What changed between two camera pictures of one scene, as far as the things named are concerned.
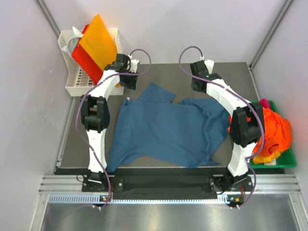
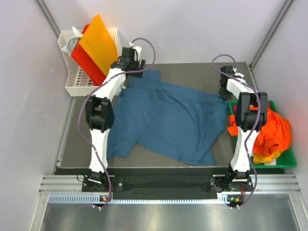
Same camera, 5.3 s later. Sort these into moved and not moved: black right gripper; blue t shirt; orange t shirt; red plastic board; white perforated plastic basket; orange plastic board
Moved: blue t shirt; black right gripper
Not moved: white perforated plastic basket; orange plastic board; orange t shirt; red plastic board
